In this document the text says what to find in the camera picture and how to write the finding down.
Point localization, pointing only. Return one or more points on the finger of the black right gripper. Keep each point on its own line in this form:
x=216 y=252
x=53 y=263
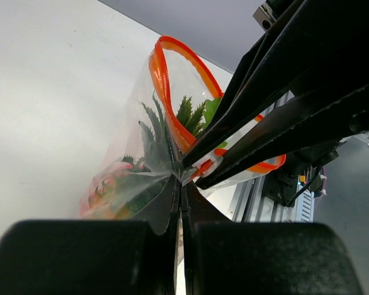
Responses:
x=305 y=34
x=301 y=123

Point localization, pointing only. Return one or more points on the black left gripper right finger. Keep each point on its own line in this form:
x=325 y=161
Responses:
x=226 y=257

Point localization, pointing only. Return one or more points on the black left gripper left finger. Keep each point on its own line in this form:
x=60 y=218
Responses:
x=135 y=256

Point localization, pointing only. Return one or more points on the orange spiky pineapple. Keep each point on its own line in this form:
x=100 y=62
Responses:
x=130 y=182

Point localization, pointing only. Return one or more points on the clear zip bag orange zipper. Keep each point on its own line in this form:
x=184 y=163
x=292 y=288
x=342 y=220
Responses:
x=189 y=95

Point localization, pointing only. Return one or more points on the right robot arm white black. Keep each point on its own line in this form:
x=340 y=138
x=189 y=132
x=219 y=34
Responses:
x=312 y=66

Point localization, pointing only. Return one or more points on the right controller board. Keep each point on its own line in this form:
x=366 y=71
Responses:
x=316 y=183

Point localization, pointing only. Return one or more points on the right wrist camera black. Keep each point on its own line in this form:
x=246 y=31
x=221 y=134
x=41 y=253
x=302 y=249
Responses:
x=267 y=13

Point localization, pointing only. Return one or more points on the aluminium rail at table edge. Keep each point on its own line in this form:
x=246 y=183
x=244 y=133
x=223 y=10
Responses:
x=275 y=197

